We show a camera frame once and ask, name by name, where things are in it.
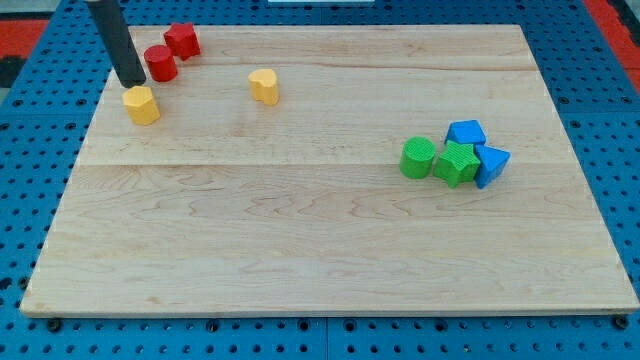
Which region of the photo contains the red cylinder block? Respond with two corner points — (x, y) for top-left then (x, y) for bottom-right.
(144, 45), (178, 82)

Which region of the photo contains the yellow hexagon block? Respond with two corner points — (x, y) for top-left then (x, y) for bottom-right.
(122, 86), (160, 125)

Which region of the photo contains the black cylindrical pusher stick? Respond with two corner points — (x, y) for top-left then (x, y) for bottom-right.
(85, 0), (146, 88)

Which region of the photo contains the blue cube block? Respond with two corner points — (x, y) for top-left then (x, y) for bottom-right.
(445, 119), (486, 145)

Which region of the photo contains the yellow heart block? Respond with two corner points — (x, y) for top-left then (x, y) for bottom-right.
(248, 68), (279, 106)

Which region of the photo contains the green cylinder block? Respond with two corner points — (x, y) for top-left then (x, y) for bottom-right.
(399, 137), (436, 179)

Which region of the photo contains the red star block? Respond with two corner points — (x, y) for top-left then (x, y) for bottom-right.
(163, 22), (201, 61)

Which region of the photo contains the green star block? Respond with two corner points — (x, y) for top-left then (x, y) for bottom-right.
(433, 140), (481, 188)

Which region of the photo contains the blue triangle block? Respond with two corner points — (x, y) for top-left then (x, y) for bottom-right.
(474, 145), (511, 189)

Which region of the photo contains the light wooden board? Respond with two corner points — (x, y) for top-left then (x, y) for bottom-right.
(21, 25), (639, 318)

